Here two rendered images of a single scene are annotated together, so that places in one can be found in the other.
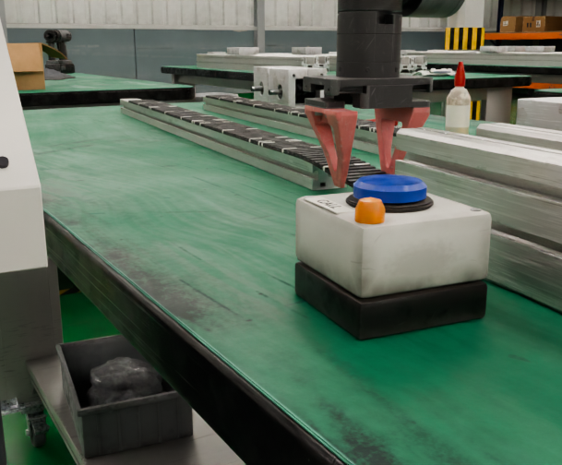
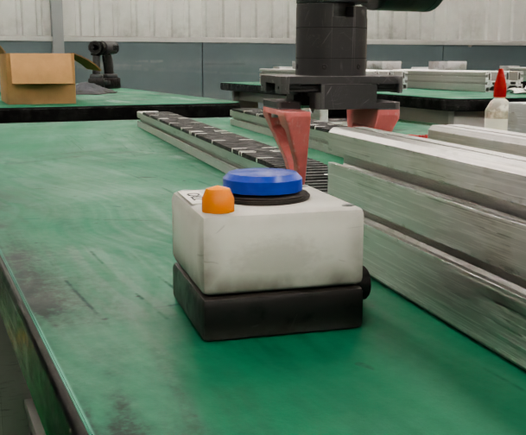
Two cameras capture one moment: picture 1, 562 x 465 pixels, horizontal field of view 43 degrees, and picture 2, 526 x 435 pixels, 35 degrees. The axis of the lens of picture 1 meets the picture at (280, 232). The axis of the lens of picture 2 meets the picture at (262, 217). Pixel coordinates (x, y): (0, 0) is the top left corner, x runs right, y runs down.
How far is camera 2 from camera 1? 12 cm
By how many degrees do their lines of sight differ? 8
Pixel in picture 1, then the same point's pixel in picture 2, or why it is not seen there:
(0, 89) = not seen: outside the picture
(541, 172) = (433, 168)
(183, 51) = (256, 67)
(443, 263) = (304, 261)
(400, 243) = (248, 236)
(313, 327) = (167, 327)
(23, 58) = (53, 69)
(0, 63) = not seen: outside the picture
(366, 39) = (322, 33)
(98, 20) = (163, 33)
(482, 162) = (390, 160)
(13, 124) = not seen: outside the picture
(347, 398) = (145, 391)
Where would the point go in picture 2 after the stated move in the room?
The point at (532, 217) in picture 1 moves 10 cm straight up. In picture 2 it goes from (427, 218) to (434, 15)
